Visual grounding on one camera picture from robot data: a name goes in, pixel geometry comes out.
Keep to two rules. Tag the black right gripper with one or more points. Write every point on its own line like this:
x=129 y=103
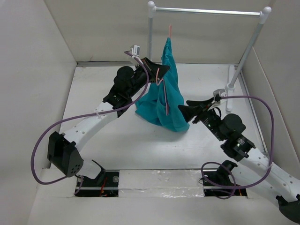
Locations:
x=189 y=111

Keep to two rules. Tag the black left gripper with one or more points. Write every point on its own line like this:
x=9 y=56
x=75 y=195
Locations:
x=152 y=70

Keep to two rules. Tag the pink wire hanger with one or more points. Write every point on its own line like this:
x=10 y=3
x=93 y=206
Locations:
x=161 y=80

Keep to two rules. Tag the teal t shirt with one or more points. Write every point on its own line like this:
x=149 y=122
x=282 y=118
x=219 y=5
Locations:
x=160 y=105

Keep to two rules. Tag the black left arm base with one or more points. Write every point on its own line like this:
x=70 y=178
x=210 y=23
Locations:
x=98 y=182

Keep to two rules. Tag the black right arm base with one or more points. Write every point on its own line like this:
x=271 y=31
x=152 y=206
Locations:
x=221 y=177

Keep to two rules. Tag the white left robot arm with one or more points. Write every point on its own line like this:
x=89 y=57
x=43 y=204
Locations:
x=64 y=149

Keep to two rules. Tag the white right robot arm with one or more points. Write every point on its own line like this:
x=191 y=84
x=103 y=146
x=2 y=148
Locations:
x=248 y=167

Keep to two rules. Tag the white clothes rack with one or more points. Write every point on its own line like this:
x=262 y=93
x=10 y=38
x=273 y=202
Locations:
x=209 y=36

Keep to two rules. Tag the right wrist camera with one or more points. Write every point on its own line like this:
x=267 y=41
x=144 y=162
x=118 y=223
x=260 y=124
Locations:
x=218 y=93

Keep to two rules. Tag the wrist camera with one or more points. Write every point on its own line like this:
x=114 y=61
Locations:
x=218 y=93
x=133 y=52

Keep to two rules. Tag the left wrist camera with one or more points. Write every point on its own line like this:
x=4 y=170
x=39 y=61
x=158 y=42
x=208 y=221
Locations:
x=133 y=52

